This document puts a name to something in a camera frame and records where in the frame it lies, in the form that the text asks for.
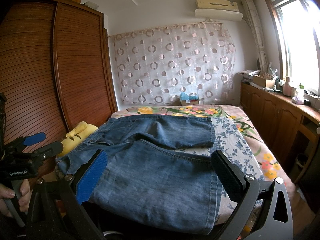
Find blue denim jeans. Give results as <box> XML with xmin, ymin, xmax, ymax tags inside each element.
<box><xmin>57</xmin><ymin>115</ymin><xmax>222</xmax><ymax>235</ymax></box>

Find person's left hand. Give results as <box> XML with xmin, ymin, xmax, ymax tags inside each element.
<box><xmin>0</xmin><ymin>179</ymin><xmax>32</xmax><ymax>218</ymax></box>

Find colourful floral bed blanket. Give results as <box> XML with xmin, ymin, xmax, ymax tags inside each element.
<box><xmin>110</xmin><ymin>104</ymin><xmax>299</xmax><ymax>230</ymax></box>

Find yellow Pikachu plush toy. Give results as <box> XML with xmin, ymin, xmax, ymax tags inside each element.
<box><xmin>57</xmin><ymin>121</ymin><xmax>98</xmax><ymax>157</ymax></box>

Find blue floral white sheet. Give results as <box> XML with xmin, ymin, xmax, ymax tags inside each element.
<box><xmin>174</xmin><ymin>117</ymin><xmax>264</xmax><ymax>225</ymax></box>

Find brown wooden louvered wardrobe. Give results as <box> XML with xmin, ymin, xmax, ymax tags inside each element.
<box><xmin>1</xmin><ymin>0</ymin><xmax>117</xmax><ymax>144</ymax></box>

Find brown wooden side cabinet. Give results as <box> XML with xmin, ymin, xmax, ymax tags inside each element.
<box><xmin>240</xmin><ymin>83</ymin><xmax>319</xmax><ymax>184</ymax></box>

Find small cardboard box blue items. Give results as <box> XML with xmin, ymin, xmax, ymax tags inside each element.
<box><xmin>180</xmin><ymin>92</ymin><xmax>199</xmax><ymax>106</ymax></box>

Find pink bottle on cabinet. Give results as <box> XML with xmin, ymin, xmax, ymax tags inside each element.
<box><xmin>283</xmin><ymin>76</ymin><xmax>291</xmax><ymax>96</ymax></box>

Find cardboard box on cabinet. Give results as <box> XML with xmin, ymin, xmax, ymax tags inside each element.
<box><xmin>253</xmin><ymin>75</ymin><xmax>276</xmax><ymax>88</ymax></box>

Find stack of papers on cabinet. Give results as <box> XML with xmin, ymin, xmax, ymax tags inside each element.
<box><xmin>238</xmin><ymin>69</ymin><xmax>260</xmax><ymax>83</ymax></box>

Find pink circle patterned curtain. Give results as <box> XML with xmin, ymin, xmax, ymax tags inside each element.
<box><xmin>109</xmin><ymin>22</ymin><xmax>236</xmax><ymax>105</ymax></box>

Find rolled patterned side curtain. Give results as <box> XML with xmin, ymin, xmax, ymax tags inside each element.
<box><xmin>241</xmin><ymin>0</ymin><xmax>268</xmax><ymax>72</ymax></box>

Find window with bright light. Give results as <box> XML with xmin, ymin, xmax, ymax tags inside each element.
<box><xmin>266</xmin><ymin>0</ymin><xmax>319</xmax><ymax>96</ymax></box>

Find white wall air conditioner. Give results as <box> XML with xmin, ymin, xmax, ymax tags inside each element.
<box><xmin>195</xmin><ymin>0</ymin><xmax>243</xmax><ymax>22</ymax></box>

